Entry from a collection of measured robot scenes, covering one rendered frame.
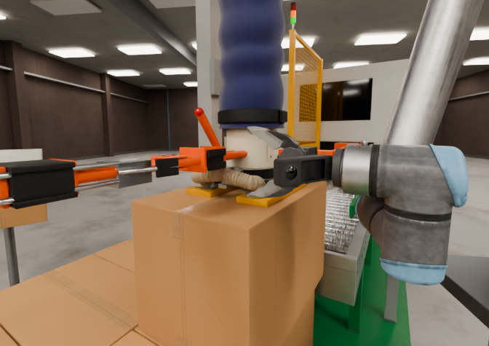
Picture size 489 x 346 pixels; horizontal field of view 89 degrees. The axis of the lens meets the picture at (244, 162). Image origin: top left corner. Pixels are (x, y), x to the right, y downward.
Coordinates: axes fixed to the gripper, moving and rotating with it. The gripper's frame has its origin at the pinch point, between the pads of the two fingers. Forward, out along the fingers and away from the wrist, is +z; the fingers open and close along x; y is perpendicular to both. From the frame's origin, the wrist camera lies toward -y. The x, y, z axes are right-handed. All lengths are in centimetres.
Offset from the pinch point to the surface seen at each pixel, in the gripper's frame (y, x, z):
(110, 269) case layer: 11, -53, 76
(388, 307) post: 119, -99, -30
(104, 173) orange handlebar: -24.4, 0.1, 11.0
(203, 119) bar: 2.1, 9.6, 13.3
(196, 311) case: -4.1, -36.9, 11.1
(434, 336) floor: 119, -107, -52
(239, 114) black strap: 16.5, 11.7, 12.0
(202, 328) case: -4.2, -40.5, 9.3
